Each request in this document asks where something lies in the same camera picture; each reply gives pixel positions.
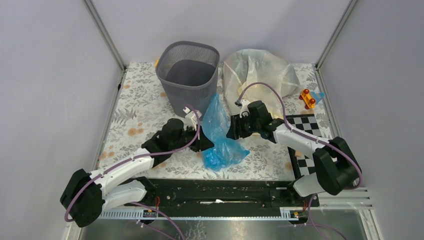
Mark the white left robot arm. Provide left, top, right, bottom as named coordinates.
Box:
left=59, top=118, right=214, bottom=228

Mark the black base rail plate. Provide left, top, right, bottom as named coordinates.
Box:
left=91, top=177, right=321, bottom=219

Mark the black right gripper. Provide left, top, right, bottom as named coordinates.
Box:
left=226, top=112, right=261, bottom=140

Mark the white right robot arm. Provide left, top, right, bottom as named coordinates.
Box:
left=226, top=99, right=362, bottom=206

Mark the floral patterned table mat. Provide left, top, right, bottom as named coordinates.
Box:
left=95, top=62, right=333, bottom=182

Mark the translucent white plastic bag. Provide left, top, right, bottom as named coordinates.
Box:
left=222, top=49, right=301, bottom=115

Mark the blue plastic trash bag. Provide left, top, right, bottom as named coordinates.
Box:
left=201, top=94, right=250, bottom=172

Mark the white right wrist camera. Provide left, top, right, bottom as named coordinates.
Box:
left=235, top=99, right=251, bottom=118

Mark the orange toy block car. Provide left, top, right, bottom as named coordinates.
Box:
left=299, top=88, right=317, bottom=110

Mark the grey mesh trash bin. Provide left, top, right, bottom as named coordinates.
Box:
left=155, top=41, right=220, bottom=117

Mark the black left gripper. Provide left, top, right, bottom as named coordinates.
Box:
left=170, top=124, right=215, bottom=152

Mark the blue toy piece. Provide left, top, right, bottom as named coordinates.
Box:
left=313, top=92, right=325, bottom=104

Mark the black white checkerboard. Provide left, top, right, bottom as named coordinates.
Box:
left=286, top=114, right=322, bottom=179

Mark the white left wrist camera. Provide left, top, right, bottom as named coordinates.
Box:
left=184, top=109, right=199, bottom=130

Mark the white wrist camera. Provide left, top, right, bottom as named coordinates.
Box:
left=184, top=109, right=199, bottom=130
left=235, top=99, right=251, bottom=118

